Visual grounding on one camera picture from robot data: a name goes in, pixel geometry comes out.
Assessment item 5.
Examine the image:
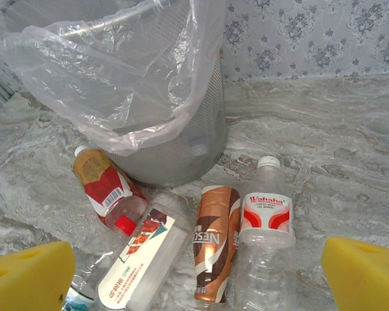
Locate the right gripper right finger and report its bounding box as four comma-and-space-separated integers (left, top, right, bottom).
321, 236, 389, 311

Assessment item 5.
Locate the red-capped bottle red label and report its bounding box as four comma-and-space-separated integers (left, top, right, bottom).
61, 215, 142, 311

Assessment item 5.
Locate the clear Wahaha water bottle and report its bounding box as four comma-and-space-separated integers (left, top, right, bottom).
235, 155, 298, 311

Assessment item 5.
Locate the grey mesh waste bin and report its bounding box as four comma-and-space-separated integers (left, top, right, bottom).
5, 0, 228, 189

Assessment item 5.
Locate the clear plastic bin liner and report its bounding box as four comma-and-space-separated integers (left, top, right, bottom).
0, 0, 226, 157

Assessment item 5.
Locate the brown coffee drink bottle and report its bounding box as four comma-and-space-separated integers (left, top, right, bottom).
193, 185, 241, 305

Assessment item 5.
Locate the orange tea bottle red label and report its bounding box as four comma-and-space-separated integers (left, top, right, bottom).
73, 145, 148, 233

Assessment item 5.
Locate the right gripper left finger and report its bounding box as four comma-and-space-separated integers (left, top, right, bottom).
0, 241, 77, 311

